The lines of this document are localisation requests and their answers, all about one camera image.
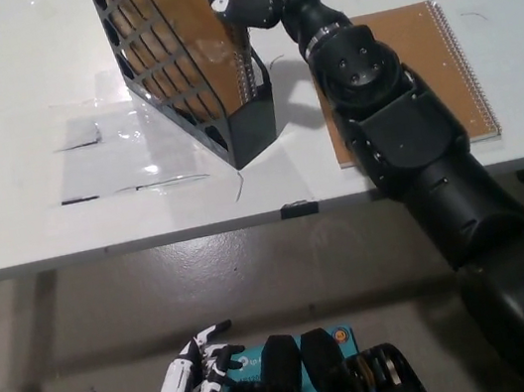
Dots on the brown spiral notebook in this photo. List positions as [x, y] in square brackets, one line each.
[192, 16]
[434, 51]

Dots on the clear plastic sheet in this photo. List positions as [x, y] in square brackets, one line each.
[102, 172]

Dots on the teal router box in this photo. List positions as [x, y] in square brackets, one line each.
[255, 368]

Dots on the black tape piece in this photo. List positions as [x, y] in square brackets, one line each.
[298, 209]

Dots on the black lattice book holder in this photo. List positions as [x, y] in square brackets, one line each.
[250, 127]

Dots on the grey table leg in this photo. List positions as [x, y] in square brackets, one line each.
[48, 302]

